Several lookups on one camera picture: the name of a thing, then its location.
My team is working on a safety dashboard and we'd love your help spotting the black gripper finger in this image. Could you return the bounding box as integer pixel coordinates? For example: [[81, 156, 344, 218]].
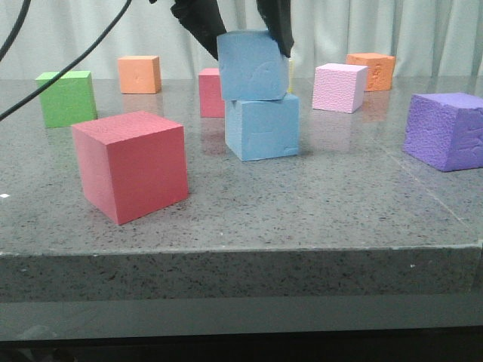
[[257, 0, 294, 58], [171, 0, 226, 60]]

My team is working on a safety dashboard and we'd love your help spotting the light blue cube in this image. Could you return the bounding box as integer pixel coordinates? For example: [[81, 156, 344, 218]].
[[225, 93, 300, 161], [217, 30, 289, 101]]

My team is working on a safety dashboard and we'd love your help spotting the yellow foam cube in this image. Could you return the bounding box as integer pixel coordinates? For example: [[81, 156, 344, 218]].
[[287, 58, 294, 93]]

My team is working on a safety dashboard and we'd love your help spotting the orange foam cube left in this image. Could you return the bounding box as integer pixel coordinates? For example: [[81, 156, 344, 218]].
[[118, 56, 162, 94]]

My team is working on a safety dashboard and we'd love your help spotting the orange foam cube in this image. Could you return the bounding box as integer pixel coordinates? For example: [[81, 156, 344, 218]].
[[118, 56, 162, 94], [346, 53, 396, 91]]

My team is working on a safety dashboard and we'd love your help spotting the small red foam cube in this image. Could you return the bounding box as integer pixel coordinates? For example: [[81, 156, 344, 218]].
[[198, 68, 225, 118]]

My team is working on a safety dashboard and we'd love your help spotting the pink foam cube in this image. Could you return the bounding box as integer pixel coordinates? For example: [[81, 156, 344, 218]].
[[312, 63, 368, 113]]

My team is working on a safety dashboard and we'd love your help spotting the orange foam cube right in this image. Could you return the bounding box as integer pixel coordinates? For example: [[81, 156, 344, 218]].
[[346, 53, 396, 91]]

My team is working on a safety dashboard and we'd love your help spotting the green foam cube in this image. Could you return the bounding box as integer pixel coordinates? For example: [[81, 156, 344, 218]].
[[39, 71, 97, 128]]

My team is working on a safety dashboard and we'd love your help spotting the large red foam cube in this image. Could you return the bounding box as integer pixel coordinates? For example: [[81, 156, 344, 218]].
[[71, 111, 189, 225]]

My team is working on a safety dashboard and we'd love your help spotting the purple foam cube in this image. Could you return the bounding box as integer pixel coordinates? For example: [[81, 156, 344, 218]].
[[403, 93, 482, 172]]

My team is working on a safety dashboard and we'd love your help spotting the black cable lower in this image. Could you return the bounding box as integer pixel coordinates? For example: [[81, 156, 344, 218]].
[[0, 0, 133, 122]]

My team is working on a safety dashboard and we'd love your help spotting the black cable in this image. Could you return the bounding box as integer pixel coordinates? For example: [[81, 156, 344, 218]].
[[0, 0, 133, 122], [0, 0, 32, 62]]

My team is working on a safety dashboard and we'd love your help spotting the black cable upper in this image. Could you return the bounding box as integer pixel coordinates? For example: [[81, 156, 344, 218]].
[[0, 0, 32, 62]]

